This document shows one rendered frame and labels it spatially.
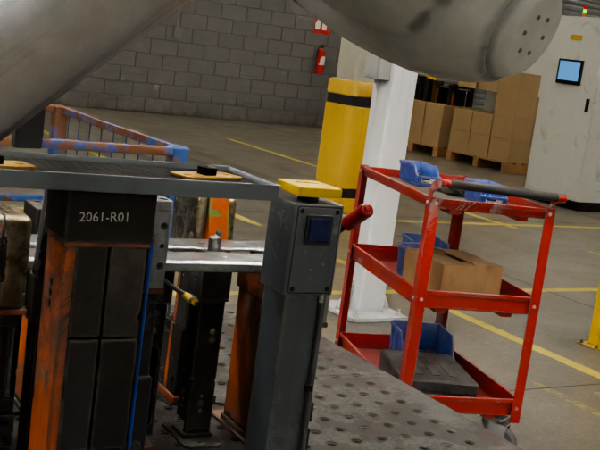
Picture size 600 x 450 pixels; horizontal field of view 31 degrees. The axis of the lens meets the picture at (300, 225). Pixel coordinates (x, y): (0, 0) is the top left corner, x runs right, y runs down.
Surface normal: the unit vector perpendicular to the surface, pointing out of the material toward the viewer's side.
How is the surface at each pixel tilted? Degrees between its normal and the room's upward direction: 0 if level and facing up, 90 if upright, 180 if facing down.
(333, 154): 90
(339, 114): 90
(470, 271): 90
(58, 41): 110
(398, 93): 90
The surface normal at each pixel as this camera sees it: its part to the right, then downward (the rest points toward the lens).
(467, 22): -0.23, 0.50
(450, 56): -0.40, 0.80
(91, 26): 0.54, 0.57
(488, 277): 0.40, 0.21
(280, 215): -0.87, -0.04
